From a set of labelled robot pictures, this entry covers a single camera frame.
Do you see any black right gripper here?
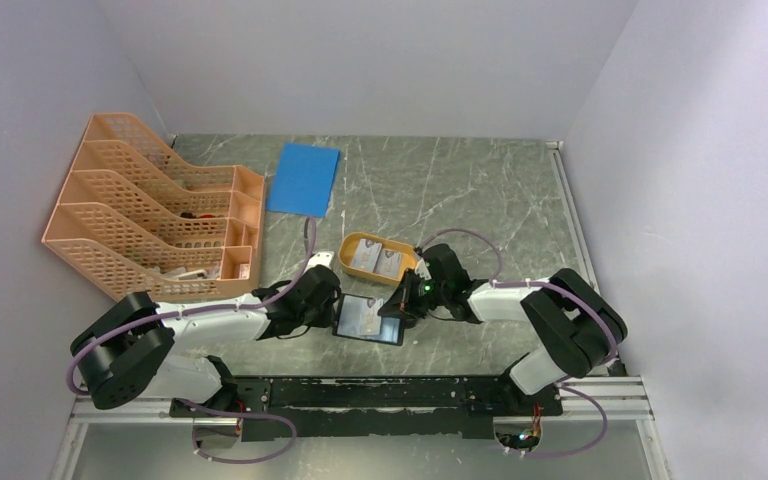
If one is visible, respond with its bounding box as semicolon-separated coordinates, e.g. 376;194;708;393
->
378;267;449;319

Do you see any black leather card holder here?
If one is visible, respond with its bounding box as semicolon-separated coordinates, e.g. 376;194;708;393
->
332;294;404;346

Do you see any yellow oval tray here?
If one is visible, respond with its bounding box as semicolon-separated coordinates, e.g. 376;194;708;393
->
337;232;418;286

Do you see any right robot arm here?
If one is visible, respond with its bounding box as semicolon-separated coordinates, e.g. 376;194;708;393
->
378;244;628;414

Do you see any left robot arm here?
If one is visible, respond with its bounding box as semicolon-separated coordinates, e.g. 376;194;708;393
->
67;265;341;416

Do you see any white VIP card stack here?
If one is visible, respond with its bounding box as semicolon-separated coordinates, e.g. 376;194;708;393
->
349;238;403;279

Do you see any blue folder sheet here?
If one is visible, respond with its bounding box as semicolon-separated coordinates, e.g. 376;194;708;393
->
265;143;340;218

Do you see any peach plastic file organizer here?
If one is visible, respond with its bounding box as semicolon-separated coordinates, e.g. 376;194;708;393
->
42;112;266;302

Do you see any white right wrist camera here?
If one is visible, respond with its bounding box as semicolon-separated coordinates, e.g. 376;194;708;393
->
414;259;431;280

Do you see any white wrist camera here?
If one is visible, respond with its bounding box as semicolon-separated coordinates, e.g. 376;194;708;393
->
414;259;431;280
306;251;335;269

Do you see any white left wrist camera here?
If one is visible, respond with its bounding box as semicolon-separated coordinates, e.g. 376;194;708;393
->
306;251;335;269

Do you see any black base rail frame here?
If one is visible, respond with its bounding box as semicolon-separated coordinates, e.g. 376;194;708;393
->
169;374;563;442

